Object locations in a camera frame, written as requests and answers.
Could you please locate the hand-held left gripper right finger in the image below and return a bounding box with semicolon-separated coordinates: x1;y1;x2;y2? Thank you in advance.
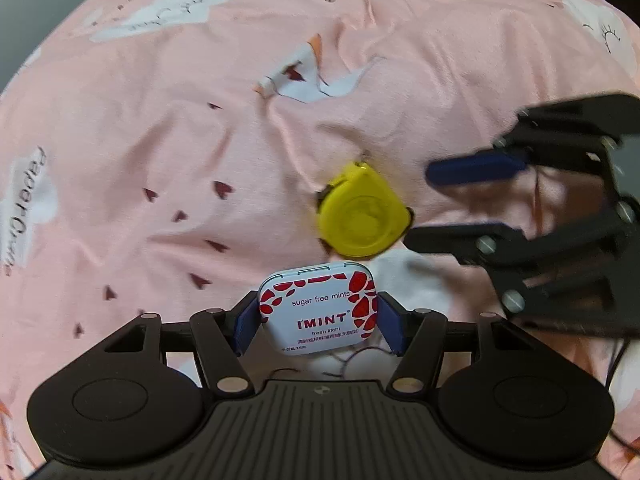
377;291;541;392

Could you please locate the pink cloud-print blanket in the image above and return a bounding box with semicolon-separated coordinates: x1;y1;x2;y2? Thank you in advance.
0;0;640;480

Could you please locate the yellow tape measure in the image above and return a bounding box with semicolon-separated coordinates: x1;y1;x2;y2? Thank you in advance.
314;157;416;261

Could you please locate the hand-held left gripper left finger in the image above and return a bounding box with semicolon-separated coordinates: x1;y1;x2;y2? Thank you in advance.
102;291;262;394

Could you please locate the white red-patterned mint tin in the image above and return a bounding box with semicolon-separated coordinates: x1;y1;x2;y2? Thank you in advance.
258;262;377;356

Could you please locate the black cable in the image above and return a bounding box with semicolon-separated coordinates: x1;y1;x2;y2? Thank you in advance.
604;332;640;454

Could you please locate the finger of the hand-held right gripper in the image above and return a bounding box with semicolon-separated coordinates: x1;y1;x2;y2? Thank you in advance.
425;93;640;186
404;202;640;336

